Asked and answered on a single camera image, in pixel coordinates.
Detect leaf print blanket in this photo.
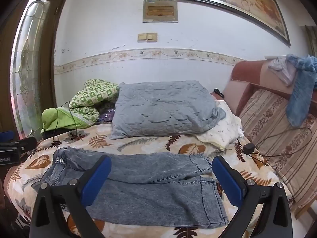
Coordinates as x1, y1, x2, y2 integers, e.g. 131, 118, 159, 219
6, 126, 293, 238

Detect patterned glass door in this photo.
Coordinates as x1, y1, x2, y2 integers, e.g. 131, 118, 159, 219
10, 0, 56, 139

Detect green patterned blanket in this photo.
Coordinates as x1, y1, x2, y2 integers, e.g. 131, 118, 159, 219
69, 79, 120, 127

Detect framed wall plaque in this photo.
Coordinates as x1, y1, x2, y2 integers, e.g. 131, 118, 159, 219
142, 0, 179, 23

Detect pink sofa backrest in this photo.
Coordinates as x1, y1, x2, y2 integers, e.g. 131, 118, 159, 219
223, 59, 317, 119

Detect blue towel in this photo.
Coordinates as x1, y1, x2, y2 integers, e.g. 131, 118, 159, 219
285, 54, 317, 127

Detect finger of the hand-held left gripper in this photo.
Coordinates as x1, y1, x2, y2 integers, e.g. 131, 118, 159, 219
0, 131, 14, 143
13, 137, 37, 153

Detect grey quilted pillow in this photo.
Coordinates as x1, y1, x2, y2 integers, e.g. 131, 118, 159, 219
110, 80, 226, 140

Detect grey denim pants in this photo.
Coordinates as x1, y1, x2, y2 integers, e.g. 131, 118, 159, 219
32, 147, 229, 230

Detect cream printed pillow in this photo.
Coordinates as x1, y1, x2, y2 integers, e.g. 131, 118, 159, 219
196, 100, 244, 152

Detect thin black cable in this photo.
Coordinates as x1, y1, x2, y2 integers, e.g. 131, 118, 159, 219
53, 101, 78, 139

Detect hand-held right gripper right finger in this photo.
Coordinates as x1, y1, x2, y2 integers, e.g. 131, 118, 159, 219
212, 156, 293, 238

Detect white garment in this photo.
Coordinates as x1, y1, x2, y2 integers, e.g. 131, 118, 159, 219
268, 57, 296, 87

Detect striped floral cushion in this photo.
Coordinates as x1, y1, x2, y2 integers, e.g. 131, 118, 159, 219
239, 89, 317, 209

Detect purple cloth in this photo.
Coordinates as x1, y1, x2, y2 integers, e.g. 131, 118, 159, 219
96, 109, 117, 124

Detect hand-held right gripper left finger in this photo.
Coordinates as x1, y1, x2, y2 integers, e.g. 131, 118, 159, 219
30, 154, 112, 238

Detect black adapter cable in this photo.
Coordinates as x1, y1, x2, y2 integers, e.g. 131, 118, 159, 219
248, 127, 313, 164

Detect lime green cloth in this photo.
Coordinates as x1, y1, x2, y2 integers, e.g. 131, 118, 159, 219
40, 107, 87, 133

